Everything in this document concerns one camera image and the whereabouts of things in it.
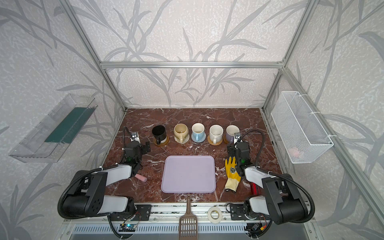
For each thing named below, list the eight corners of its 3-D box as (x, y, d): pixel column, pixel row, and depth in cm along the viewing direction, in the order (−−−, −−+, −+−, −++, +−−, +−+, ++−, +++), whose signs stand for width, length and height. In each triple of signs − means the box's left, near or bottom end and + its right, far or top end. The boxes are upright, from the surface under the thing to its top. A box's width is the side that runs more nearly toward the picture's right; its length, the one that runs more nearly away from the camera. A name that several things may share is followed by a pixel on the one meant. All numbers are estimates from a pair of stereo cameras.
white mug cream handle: (209, 148, 100) (210, 139, 92) (209, 133, 108) (209, 124, 100) (222, 148, 100) (224, 139, 92) (221, 133, 108) (222, 124, 100)
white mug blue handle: (191, 145, 100) (191, 137, 92) (192, 131, 108) (191, 122, 100) (204, 145, 100) (204, 137, 92) (204, 131, 108) (204, 122, 100)
